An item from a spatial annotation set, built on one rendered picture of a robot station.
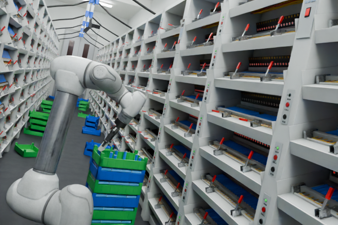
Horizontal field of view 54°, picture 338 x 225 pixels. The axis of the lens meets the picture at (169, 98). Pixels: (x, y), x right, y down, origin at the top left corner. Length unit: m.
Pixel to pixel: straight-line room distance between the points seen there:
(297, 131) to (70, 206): 0.94
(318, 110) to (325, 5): 0.35
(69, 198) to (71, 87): 0.48
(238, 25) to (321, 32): 0.74
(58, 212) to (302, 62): 1.13
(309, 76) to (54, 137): 1.08
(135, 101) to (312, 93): 1.16
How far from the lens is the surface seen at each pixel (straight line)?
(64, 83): 1.56
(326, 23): 1.25
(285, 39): 1.34
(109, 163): 2.02
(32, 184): 1.58
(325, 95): 1.11
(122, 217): 2.17
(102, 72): 1.47
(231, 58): 1.83
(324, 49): 1.24
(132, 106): 2.03
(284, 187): 1.22
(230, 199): 1.61
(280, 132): 1.23
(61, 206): 1.53
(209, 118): 1.76
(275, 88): 1.31
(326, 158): 1.07
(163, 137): 2.47
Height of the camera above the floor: 1.01
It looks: 2 degrees down
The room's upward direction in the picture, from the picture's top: 12 degrees clockwise
